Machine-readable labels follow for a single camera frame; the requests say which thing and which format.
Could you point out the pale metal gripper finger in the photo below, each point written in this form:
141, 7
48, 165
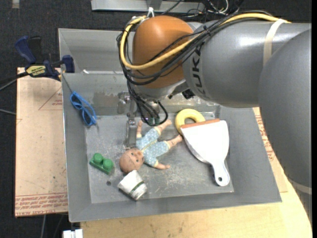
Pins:
128, 135
133, 134

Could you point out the baby doll in blue suit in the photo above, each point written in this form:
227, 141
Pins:
151, 145

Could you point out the green toy brick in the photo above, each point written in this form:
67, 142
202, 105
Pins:
102, 163

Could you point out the blue sunglasses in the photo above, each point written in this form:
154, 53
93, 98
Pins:
85, 111

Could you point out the white paper cup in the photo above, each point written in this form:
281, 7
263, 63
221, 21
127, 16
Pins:
132, 185

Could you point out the grey metal bin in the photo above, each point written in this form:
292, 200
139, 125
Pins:
173, 182

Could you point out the white dustpan with red-brown edge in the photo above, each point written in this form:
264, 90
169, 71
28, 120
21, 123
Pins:
208, 142

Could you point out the brown cardboard board, red print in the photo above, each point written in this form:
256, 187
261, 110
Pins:
39, 137

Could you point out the black cylinder on white bracket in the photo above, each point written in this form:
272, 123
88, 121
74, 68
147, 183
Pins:
188, 93

